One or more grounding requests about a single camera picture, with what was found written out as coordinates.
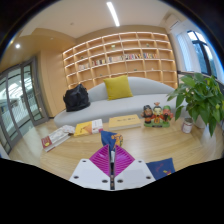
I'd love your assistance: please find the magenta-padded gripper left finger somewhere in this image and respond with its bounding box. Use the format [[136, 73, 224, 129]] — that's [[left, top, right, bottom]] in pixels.
[[68, 143, 112, 190]]

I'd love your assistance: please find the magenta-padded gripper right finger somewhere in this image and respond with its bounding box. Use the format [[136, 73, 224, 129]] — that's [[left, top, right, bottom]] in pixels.
[[113, 144, 157, 190]]

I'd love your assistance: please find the blue animal-print towel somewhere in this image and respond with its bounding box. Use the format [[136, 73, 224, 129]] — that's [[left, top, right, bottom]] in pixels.
[[100, 130, 177, 191]]

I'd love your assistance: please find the flat yellow book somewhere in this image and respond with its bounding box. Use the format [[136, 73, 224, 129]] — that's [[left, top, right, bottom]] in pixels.
[[107, 114, 142, 132]]

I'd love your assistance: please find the colourful figurine group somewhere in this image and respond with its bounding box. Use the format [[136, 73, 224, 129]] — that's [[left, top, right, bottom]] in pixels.
[[140, 102, 175, 128]]

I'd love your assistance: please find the light grey curved sofa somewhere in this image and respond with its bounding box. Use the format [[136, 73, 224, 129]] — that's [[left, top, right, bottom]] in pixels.
[[53, 76, 183, 128]]

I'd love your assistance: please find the black bag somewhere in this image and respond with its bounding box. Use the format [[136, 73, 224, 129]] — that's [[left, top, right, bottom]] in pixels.
[[62, 83, 91, 113]]

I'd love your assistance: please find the small white jar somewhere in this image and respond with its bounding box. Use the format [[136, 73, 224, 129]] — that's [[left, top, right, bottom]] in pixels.
[[181, 117, 195, 134]]

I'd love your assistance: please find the yellow cushion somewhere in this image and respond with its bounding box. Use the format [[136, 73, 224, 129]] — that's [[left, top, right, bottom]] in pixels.
[[102, 75, 134, 101]]

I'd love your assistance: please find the green potted plant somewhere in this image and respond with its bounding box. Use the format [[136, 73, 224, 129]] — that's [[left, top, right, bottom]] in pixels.
[[166, 72, 224, 138]]

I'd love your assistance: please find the grey-framed glass door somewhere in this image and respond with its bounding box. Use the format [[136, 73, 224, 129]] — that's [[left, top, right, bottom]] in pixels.
[[0, 56, 49, 154]]

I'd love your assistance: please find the dark-framed window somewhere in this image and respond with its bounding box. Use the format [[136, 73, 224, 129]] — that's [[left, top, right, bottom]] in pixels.
[[176, 29, 224, 84]]

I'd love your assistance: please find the ceiling light strip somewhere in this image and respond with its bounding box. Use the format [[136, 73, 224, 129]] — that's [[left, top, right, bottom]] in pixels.
[[106, 1, 121, 28]]

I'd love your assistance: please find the wooden wall shelf unit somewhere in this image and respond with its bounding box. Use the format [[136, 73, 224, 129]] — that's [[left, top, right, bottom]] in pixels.
[[62, 31, 178, 91]]

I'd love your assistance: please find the white wall air conditioner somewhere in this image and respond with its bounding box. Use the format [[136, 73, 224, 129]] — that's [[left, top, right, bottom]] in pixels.
[[163, 13, 183, 29]]

